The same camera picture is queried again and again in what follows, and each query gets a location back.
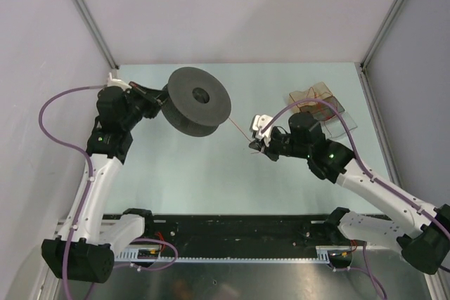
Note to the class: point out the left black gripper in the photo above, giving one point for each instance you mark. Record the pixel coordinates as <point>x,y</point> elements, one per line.
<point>152,98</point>

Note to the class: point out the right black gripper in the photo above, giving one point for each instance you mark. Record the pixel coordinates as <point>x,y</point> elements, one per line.
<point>260,145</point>

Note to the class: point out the black cable spool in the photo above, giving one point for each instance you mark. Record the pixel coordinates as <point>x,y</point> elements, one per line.
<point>198,103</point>

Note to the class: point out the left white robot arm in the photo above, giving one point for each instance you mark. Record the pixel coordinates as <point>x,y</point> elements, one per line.
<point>82,251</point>

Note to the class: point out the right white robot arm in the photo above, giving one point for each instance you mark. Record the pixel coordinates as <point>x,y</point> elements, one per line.
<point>415,229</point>

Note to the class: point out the clear plastic bin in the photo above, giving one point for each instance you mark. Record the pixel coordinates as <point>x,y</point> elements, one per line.
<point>330,123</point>

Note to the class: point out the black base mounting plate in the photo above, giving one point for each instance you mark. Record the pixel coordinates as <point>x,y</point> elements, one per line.
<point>247,237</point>

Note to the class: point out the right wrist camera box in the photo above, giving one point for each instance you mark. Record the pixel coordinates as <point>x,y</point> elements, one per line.
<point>261,128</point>

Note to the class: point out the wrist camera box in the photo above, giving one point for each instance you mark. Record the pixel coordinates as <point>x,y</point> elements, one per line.
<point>261,128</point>
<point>113,80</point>

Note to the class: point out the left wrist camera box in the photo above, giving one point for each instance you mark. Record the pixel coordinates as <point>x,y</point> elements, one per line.
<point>113,80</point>

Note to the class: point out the left aluminium frame post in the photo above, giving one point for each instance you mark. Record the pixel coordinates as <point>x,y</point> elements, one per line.
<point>95,32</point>

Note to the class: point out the aluminium frame post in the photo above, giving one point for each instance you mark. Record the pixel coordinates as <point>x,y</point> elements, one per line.
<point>95,32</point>
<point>385,27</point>

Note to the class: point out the right aluminium frame post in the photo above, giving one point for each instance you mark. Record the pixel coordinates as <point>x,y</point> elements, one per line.
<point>385,27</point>

